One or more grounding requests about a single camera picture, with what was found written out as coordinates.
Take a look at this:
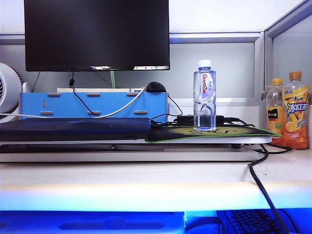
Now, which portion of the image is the small orange juice bottle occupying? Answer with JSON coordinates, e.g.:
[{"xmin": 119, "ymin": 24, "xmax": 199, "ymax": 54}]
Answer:
[{"xmin": 266, "ymin": 78, "xmax": 285, "ymax": 140}]

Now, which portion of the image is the black computer mouse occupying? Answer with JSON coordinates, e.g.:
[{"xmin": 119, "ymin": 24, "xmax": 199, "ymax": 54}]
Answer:
[{"xmin": 145, "ymin": 81, "xmax": 167, "ymax": 93}]

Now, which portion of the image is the grey aluminium partition frame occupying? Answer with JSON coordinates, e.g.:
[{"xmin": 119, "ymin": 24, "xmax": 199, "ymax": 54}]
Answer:
[{"xmin": 0, "ymin": 0, "xmax": 312, "ymax": 108}]

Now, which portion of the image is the clear mineral water bottle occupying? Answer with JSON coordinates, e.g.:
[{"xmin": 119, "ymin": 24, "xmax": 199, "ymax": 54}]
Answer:
[{"xmin": 194, "ymin": 59, "xmax": 217, "ymax": 131}]

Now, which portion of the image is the black green-edged mouse pad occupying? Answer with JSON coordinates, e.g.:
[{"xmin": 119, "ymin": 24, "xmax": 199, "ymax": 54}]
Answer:
[{"xmin": 145, "ymin": 123, "xmax": 283, "ymax": 143}]

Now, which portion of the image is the thick black cable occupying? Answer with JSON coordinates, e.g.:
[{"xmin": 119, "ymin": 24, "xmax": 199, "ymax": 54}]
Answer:
[{"xmin": 248, "ymin": 143, "xmax": 293, "ymax": 234}]

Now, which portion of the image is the dark closed laptop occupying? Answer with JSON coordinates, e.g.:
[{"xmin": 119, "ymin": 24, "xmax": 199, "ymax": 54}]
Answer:
[{"xmin": 0, "ymin": 117, "xmax": 152, "ymax": 142}]

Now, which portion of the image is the white round desk fan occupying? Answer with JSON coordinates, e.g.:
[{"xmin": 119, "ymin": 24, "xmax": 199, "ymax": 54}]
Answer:
[{"xmin": 0, "ymin": 62, "xmax": 23, "ymax": 122}]

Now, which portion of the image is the thin black mouse cable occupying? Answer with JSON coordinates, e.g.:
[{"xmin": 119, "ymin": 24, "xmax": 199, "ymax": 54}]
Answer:
[{"xmin": 149, "ymin": 96, "xmax": 183, "ymax": 128}]

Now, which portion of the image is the black keyboard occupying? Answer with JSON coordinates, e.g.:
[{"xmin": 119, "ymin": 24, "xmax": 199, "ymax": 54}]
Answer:
[{"xmin": 223, "ymin": 209, "xmax": 285, "ymax": 234}]

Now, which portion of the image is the white cable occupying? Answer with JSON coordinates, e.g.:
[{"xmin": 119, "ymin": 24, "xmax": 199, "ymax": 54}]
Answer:
[{"xmin": 0, "ymin": 86, "xmax": 146, "ymax": 119}]

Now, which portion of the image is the white raised desk platform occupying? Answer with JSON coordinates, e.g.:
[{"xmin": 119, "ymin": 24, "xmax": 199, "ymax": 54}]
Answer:
[{"xmin": 0, "ymin": 135, "xmax": 273, "ymax": 163}]

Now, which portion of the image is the black power adapter brick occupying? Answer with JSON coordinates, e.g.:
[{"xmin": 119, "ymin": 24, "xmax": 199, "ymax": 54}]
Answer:
[{"xmin": 176, "ymin": 114, "xmax": 225, "ymax": 125}]

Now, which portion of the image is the thin black monitor cable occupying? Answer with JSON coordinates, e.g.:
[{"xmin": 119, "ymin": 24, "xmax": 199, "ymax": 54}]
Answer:
[{"xmin": 69, "ymin": 71, "xmax": 102, "ymax": 118}]

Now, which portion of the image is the large iced tea bottle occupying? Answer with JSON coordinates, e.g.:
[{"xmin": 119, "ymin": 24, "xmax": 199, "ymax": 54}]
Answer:
[{"xmin": 282, "ymin": 71, "xmax": 311, "ymax": 150}]

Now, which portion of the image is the black computer monitor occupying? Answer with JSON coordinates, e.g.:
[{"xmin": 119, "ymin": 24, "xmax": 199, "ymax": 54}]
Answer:
[{"xmin": 23, "ymin": 0, "xmax": 171, "ymax": 72}]

